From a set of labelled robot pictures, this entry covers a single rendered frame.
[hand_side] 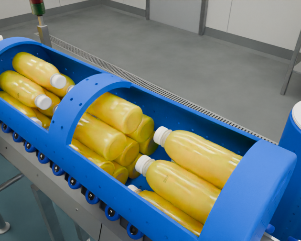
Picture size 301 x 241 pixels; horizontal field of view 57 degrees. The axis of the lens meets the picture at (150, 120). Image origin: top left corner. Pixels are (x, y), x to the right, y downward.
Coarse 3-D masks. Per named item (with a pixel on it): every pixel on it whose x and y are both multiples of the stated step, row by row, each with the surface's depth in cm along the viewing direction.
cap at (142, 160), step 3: (141, 156) 58; (144, 156) 58; (147, 156) 59; (138, 159) 58; (141, 159) 58; (144, 159) 58; (147, 159) 58; (138, 162) 58; (141, 162) 57; (144, 162) 57; (135, 165) 58; (138, 165) 58; (141, 165) 57; (135, 168) 59; (138, 168) 58; (141, 168) 57; (138, 171) 58; (141, 171) 58
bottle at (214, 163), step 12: (168, 132) 59; (180, 132) 56; (192, 132) 56; (168, 144) 56; (180, 144) 54; (192, 144) 53; (204, 144) 53; (216, 144) 53; (180, 156) 54; (192, 156) 52; (204, 156) 51; (216, 156) 50; (228, 156) 50; (240, 156) 51; (192, 168) 53; (204, 168) 51; (216, 168) 50; (228, 168) 49; (216, 180) 50
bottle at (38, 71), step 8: (16, 56) 86; (24, 56) 85; (32, 56) 85; (16, 64) 86; (24, 64) 83; (32, 64) 82; (40, 64) 81; (48, 64) 81; (24, 72) 84; (32, 72) 81; (40, 72) 79; (48, 72) 79; (56, 72) 81; (32, 80) 84; (40, 80) 80; (48, 80) 80
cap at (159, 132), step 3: (162, 126) 60; (159, 129) 59; (162, 129) 59; (165, 129) 59; (156, 132) 59; (159, 132) 59; (162, 132) 58; (156, 135) 59; (159, 135) 59; (153, 138) 60; (156, 138) 59; (159, 138) 59; (156, 141) 59; (159, 141) 59
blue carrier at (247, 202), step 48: (0, 48) 83; (48, 48) 89; (96, 96) 62; (144, 96) 75; (48, 144) 65; (240, 144) 62; (96, 192) 59; (240, 192) 41; (192, 240) 44; (240, 240) 39
